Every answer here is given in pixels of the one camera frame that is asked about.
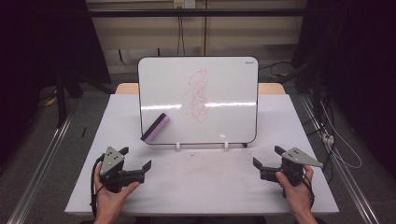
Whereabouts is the person's left hand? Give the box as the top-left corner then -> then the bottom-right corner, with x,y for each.
93,162 -> 141,218

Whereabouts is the thin brass vertical pole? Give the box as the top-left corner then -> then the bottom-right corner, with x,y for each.
203,0 -> 209,57

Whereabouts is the black hanging cable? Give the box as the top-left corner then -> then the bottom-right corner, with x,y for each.
177,7 -> 187,57

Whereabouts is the black curtain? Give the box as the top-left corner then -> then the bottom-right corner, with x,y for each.
290,0 -> 396,178
0,0 -> 111,169

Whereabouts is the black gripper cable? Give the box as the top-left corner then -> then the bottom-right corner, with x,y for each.
90,153 -> 106,218
303,174 -> 316,209

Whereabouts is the white whiteboard with black frame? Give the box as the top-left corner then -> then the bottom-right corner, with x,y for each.
137,56 -> 260,147

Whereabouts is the white floor cable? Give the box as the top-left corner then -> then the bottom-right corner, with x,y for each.
320,99 -> 363,170

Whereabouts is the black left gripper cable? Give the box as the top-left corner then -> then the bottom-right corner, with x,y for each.
90,153 -> 106,218

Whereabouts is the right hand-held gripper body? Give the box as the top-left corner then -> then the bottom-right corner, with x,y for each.
260,147 -> 324,188

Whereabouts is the white wall outlet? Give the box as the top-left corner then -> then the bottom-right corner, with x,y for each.
173,0 -> 196,9

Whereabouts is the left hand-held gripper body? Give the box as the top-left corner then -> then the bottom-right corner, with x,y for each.
99,146 -> 146,193

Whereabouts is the person's right hand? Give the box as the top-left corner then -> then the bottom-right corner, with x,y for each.
275,164 -> 316,216

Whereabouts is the purple and black eraser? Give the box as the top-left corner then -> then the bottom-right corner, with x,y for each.
140,112 -> 171,145

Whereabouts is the black metal stand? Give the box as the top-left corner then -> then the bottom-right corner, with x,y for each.
54,71 -> 116,129

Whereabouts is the wooden table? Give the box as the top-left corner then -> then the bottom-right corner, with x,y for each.
115,82 -> 286,95

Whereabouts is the black horizontal bar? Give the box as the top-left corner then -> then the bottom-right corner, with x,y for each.
88,8 -> 307,19

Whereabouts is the aluminium floor rail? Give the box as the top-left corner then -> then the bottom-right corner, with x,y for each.
298,94 -> 381,224
6,108 -> 76,224

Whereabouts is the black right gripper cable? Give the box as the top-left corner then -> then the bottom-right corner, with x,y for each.
303,174 -> 316,209

